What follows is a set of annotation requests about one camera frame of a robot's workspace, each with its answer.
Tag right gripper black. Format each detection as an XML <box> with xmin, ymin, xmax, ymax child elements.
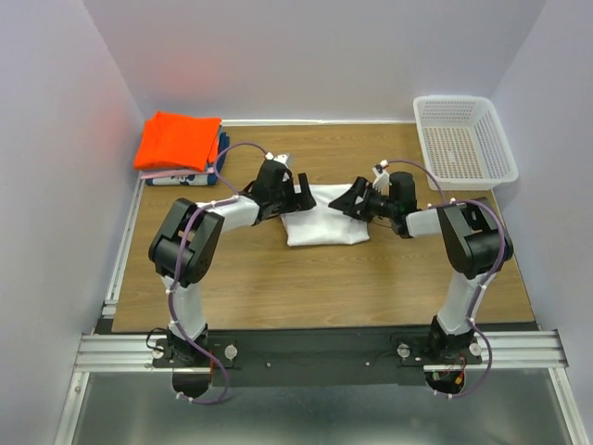
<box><xmin>328</xmin><ymin>176</ymin><xmax>397</xmax><ymax>223</ymax></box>

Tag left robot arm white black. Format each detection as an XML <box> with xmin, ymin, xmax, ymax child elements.
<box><xmin>148</xmin><ymin>155</ymin><xmax>316</xmax><ymax>368</ymax></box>

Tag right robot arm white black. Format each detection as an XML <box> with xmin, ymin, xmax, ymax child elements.
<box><xmin>328</xmin><ymin>172</ymin><xmax>513</xmax><ymax>363</ymax></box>

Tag blue white folded t shirt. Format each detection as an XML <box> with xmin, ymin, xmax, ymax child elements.
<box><xmin>144</xmin><ymin>141</ymin><xmax>230</xmax><ymax>186</ymax></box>

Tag white plastic basket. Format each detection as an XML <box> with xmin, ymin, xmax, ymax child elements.
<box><xmin>412</xmin><ymin>95</ymin><xmax>519</xmax><ymax>191</ymax></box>

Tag orange folded t shirt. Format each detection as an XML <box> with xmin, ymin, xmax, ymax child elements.
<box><xmin>133</xmin><ymin>111</ymin><xmax>221</xmax><ymax>172</ymax></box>

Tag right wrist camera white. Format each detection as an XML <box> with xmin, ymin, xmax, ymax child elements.
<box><xmin>372</xmin><ymin>159</ymin><xmax>389</xmax><ymax>193</ymax></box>

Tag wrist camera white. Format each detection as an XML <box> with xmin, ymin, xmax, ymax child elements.
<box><xmin>264</xmin><ymin>152</ymin><xmax>292</xmax><ymax>169</ymax></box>
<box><xmin>372</xmin><ymin>159</ymin><xmax>389</xmax><ymax>193</ymax></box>

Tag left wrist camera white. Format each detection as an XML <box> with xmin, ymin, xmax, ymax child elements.
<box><xmin>264</xmin><ymin>152</ymin><xmax>292</xmax><ymax>169</ymax></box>

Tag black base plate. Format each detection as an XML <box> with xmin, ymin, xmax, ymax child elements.
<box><xmin>145</xmin><ymin>325</ymin><xmax>483</xmax><ymax>398</ymax></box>

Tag left side aluminium rail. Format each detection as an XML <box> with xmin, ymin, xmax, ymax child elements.
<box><xmin>100</xmin><ymin>175</ymin><xmax>145</xmax><ymax>319</ymax></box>

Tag aluminium frame rail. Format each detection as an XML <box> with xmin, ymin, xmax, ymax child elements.
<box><xmin>74</xmin><ymin>331</ymin><xmax>568</xmax><ymax>374</ymax></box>

